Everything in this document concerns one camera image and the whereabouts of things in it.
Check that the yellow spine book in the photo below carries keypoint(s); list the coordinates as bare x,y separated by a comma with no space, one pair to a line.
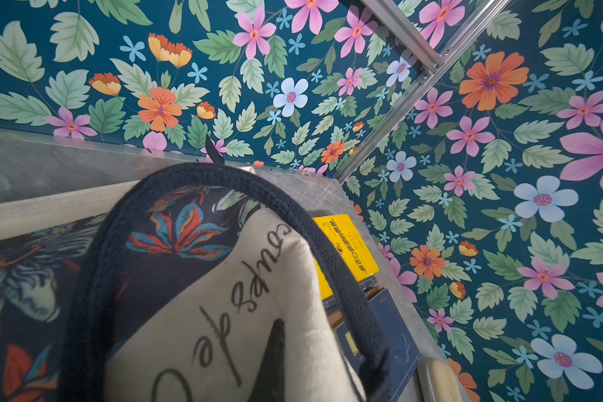
349,243

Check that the cream canvas tote bag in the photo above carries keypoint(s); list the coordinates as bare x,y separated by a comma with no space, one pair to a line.
185,282

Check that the beige pouch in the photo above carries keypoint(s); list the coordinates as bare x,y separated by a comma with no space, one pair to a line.
438,382

